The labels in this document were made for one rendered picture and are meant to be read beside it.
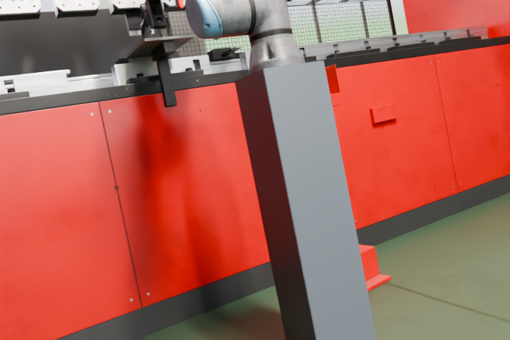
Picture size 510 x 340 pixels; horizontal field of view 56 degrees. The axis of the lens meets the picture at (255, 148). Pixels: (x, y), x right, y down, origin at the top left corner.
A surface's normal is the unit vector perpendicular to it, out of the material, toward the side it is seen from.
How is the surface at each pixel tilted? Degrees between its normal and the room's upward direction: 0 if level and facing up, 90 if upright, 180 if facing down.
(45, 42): 90
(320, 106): 90
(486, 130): 90
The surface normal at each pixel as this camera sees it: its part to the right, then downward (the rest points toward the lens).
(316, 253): 0.43, -0.04
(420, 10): -0.85, 0.19
